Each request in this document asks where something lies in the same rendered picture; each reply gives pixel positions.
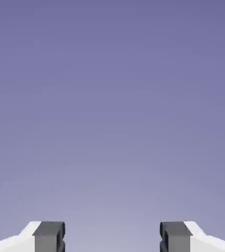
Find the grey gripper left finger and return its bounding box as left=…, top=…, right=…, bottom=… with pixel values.
left=0, top=220, right=66, bottom=252

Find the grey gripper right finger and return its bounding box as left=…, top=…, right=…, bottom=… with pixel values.
left=159, top=220, right=225, bottom=252

